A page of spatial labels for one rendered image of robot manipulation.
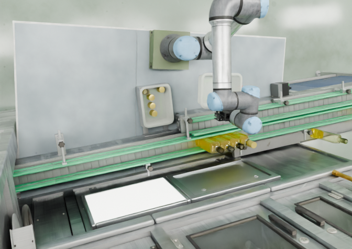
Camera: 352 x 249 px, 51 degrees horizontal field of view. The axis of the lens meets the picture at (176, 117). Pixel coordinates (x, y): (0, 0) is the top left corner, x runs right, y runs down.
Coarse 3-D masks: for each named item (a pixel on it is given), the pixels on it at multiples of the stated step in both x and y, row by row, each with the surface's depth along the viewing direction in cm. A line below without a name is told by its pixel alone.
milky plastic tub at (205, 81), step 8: (200, 80) 178; (208, 80) 183; (232, 80) 187; (240, 80) 181; (200, 88) 178; (208, 88) 183; (232, 88) 188; (240, 88) 182; (200, 96) 175; (200, 104) 176
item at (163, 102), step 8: (144, 88) 193; (152, 88) 202; (168, 88) 199; (144, 96) 201; (160, 96) 205; (168, 96) 201; (144, 104) 202; (160, 104) 206; (168, 104) 203; (144, 112) 195; (160, 112) 206; (168, 112) 205; (144, 120) 196; (152, 120) 205; (160, 120) 205; (168, 120) 204
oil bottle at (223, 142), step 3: (216, 135) 202; (213, 138) 197; (216, 138) 196; (219, 138) 196; (222, 138) 195; (219, 141) 190; (222, 141) 190; (225, 141) 189; (228, 141) 189; (222, 144) 188; (225, 144) 188; (228, 144) 188; (222, 147) 188; (225, 150) 188
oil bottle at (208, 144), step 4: (196, 140) 202; (200, 140) 197; (204, 140) 193; (208, 140) 192; (212, 140) 191; (196, 144) 203; (200, 144) 198; (204, 144) 193; (208, 144) 188; (212, 144) 186; (216, 144) 186; (220, 144) 187; (204, 148) 194; (208, 148) 189; (212, 148) 186; (212, 152) 187; (216, 152) 187
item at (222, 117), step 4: (216, 112) 171; (220, 112) 166; (224, 112) 162; (228, 112) 162; (216, 116) 170; (220, 116) 166; (224, 116) 162; (228, 116) 163; (220, 120) 167; (224, 120) 162; (228, 120) 162
